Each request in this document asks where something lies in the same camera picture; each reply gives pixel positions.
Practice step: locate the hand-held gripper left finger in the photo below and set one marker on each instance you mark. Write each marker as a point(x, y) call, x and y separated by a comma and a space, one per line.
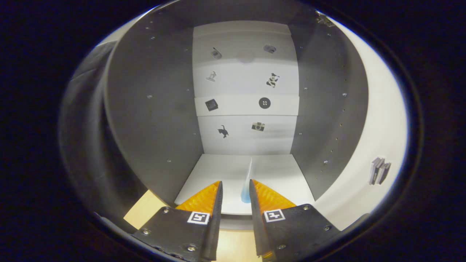
point(214, 225)

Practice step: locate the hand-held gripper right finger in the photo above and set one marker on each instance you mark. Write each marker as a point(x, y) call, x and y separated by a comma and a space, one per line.
point(256, 225)

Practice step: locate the thin white blue item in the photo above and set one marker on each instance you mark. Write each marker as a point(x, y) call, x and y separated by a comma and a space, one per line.
point(247, 189)

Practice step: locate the grey cabinet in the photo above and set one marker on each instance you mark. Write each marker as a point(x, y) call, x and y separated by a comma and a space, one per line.
point(153, 109)

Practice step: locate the metal door hinge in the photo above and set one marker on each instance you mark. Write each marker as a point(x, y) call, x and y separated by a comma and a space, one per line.
point(324, 19)

